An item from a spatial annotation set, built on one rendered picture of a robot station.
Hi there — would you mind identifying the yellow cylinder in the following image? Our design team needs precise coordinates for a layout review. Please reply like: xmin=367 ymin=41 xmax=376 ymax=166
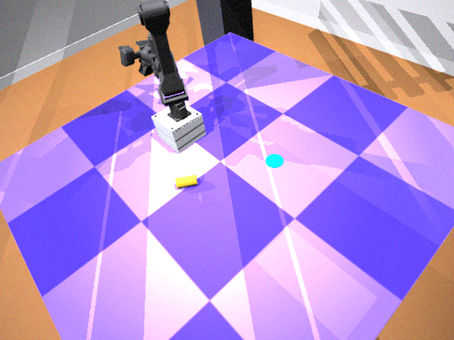
xmin=175 ymin=174 xmax=198 ymax=188

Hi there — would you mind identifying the cyan circle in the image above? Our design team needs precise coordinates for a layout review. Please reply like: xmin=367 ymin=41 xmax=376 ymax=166
xmin=266 ymin=154 xmax=284 ymax=168

